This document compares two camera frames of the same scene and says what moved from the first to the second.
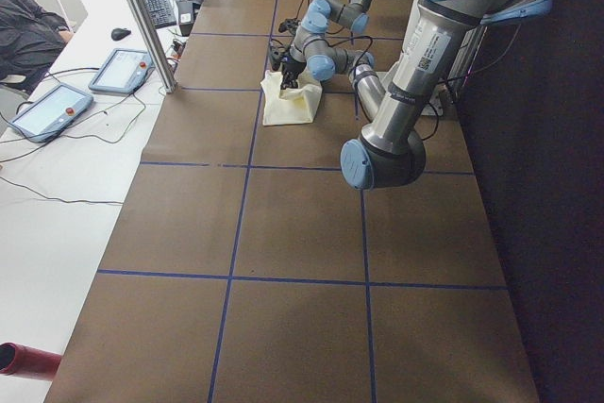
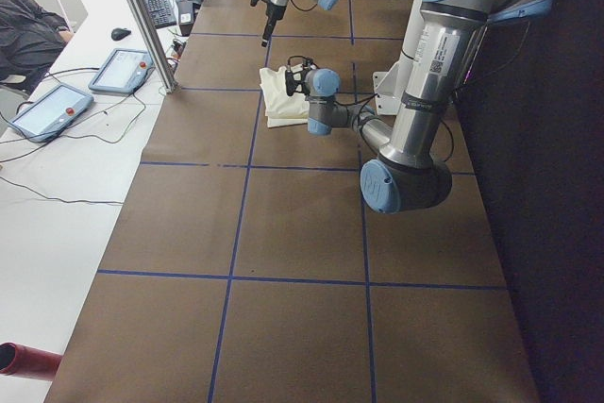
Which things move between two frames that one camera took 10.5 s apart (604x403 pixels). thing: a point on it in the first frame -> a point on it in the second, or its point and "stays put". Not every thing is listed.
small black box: [186, 17] stays put
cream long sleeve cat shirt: [288, 105] stays put
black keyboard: [159, 7] stays put
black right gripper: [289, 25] -> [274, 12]
